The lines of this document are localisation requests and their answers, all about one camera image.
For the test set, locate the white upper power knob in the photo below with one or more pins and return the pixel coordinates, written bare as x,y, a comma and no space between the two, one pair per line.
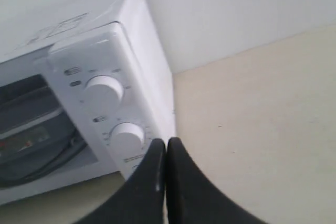
103,93

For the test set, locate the white lower timer knob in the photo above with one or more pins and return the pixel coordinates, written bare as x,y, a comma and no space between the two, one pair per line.
127,139

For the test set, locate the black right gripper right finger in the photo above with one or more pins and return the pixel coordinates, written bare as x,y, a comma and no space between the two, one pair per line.
191,197

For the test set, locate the white info sticker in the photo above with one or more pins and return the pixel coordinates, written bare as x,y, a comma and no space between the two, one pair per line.
39,38

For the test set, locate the white Midea microwave body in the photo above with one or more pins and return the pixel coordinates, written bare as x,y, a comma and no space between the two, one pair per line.
49,137

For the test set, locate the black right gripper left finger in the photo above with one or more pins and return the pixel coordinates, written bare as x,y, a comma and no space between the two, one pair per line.
140,199

